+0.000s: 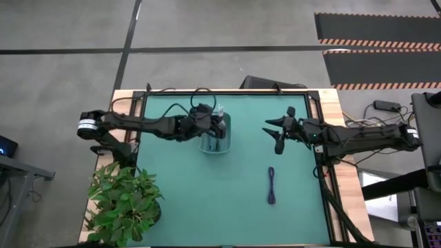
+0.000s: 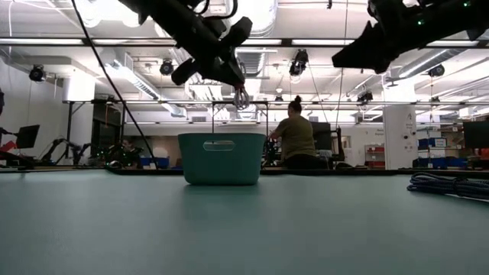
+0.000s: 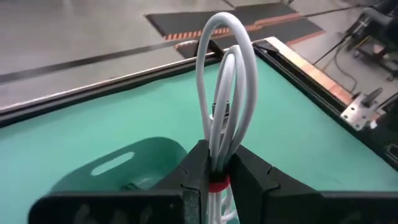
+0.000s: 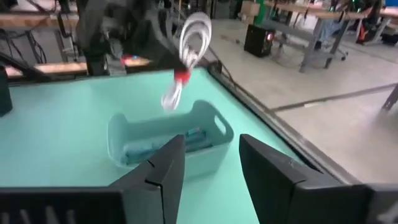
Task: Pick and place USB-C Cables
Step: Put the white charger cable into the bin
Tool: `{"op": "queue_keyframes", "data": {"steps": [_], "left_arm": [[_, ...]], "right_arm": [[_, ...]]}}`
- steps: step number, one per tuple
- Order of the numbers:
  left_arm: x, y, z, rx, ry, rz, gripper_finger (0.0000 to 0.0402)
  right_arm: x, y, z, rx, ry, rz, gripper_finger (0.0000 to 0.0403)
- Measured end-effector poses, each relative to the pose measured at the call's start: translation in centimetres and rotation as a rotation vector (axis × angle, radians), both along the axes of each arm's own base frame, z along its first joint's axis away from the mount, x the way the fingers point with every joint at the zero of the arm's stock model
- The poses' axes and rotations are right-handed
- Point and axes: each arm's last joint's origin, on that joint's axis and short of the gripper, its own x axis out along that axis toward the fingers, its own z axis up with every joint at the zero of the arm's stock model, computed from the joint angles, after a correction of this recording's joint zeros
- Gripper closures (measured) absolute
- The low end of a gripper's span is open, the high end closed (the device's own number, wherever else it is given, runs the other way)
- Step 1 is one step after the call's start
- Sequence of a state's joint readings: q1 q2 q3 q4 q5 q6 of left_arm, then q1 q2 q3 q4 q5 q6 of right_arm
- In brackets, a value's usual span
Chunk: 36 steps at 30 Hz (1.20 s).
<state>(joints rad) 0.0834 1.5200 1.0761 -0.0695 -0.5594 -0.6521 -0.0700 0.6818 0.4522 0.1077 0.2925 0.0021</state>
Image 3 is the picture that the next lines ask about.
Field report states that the black floor mat striped edge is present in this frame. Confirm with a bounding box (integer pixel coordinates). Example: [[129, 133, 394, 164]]
[[174, 18, 326, 59], [145, 2, 302, 40]]

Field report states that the green table mat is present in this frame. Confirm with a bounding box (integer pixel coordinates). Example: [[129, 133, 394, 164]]
[[0, 57, 398, 224]]

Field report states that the silver metal bracket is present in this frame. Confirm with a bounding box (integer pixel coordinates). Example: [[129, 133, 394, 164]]
[[340, 93, 379, 131]]

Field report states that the white cable with red tie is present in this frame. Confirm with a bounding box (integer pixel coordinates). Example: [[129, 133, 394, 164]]
[[195, 11, 259, 224]]

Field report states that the black table frame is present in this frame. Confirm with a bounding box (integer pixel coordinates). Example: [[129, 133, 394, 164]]
[[0, 39, 398, 172]]

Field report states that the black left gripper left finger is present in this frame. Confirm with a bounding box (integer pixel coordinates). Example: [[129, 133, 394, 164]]
[[27, 139, 211, 224]]

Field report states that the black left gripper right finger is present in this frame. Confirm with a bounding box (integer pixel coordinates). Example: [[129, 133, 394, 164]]
[[228, 144, 398, 224]]

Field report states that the teal plastic bin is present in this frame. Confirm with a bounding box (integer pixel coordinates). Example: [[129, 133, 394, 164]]
[[49, 136, 189, 194]]

